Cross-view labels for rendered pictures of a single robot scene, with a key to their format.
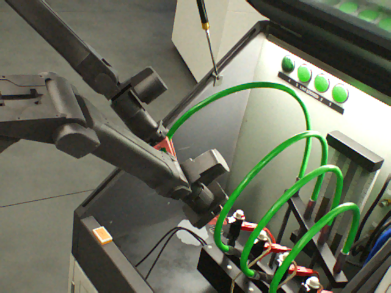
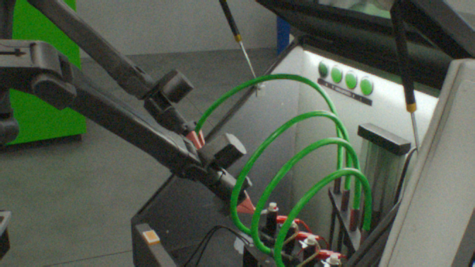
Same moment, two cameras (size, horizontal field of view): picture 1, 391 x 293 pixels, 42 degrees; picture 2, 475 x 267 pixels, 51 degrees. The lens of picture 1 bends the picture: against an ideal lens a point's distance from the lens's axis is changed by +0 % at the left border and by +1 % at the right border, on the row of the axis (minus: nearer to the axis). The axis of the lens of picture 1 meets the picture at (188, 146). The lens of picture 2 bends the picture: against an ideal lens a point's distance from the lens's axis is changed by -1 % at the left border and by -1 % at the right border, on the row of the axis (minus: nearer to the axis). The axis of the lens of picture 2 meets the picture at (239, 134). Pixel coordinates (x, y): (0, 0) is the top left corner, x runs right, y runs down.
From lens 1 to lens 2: 0.35 m
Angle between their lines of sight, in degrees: 15
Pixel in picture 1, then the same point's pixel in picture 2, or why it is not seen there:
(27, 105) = (8, 58)
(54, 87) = (37, 49)
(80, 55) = (114, 62)
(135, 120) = (164, 117)
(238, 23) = not seen: hidden behind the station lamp
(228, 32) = not seen: hidden behind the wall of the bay
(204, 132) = (254, 143)
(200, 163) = (214, 146)
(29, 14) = (73, 33)
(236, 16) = not seen: hidden behind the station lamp
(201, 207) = (224, 193)
